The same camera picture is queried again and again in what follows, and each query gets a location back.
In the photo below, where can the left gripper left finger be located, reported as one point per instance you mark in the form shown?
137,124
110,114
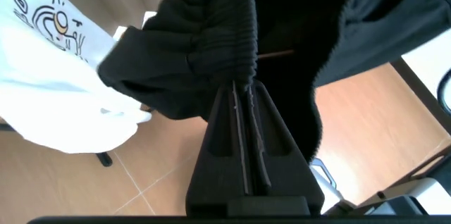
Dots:
208,181

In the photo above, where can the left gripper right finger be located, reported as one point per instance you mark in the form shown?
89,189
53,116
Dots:
292,181

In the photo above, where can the pink clothes hanger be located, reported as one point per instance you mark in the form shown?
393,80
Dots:
278,54

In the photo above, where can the black garment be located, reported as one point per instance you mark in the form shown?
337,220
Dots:
197,41

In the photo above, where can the white printed t-shirt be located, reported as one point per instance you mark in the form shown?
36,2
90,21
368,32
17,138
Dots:
53,93

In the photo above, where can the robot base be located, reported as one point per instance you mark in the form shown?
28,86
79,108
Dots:
405,196

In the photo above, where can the black clothes rack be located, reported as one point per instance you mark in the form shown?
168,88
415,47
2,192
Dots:
105,160

